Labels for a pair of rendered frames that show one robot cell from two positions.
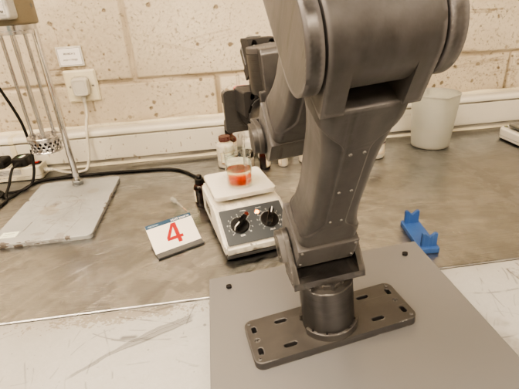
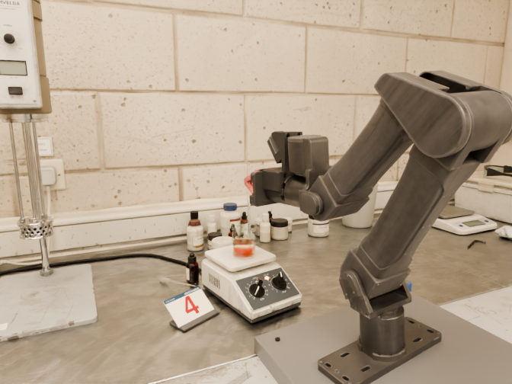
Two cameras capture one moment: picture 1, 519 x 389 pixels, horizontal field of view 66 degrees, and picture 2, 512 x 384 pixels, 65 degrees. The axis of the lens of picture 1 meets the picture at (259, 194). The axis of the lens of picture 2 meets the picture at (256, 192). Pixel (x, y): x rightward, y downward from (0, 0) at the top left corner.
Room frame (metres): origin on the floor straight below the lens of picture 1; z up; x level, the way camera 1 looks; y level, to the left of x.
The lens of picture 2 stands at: (-0.08, 0.28, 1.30)
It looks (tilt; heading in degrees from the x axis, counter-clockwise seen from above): 12 degrees down; 341
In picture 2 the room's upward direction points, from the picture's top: straight up
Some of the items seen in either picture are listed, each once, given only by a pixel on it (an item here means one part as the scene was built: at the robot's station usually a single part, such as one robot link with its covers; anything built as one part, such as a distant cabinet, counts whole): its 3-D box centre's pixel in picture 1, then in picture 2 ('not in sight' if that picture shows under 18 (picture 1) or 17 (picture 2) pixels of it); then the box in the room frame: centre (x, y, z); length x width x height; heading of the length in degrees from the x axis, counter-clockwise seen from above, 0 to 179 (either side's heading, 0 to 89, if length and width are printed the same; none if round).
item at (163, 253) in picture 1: (174, 235); (191, 307); (0.64, 0.16, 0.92); 0.09 x 0.06 x 0.04; 121
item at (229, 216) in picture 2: not in sight; (230, 222); (1.07, -0.03, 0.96); 0.06 x 0.06 x 0.11
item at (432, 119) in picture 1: (430, 117); (356, 202); (1.10, -0.50, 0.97); 0.18 x 0.13 x 0.15; 178
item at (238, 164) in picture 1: (237, 167); (243, 240); (0.70, 0.04, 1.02); 0.06 x 0.05 x 0.08; 141
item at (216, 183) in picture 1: (238, 182); (239, 255); (0.72, 0.04, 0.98); 0.12 x 0.12 x 0.01; 16
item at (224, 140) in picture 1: (225, 150); (195, 235); (1.02, 0.08, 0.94); 0.05 x 0.05 x 0.09
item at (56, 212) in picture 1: (63, 207); (43, 296); (0.82, 0.45, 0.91); 0.30 x 0.20 x 0.01; 5
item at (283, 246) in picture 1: (317, 251); (375, 286); (0.37, -0.06, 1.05); 0.09 x 0.06 x 0.06; 99
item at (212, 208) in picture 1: (243, 208); (246, 277); (0.69, 0.03, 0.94); 0.22 x 0.13 x 0.08; 16
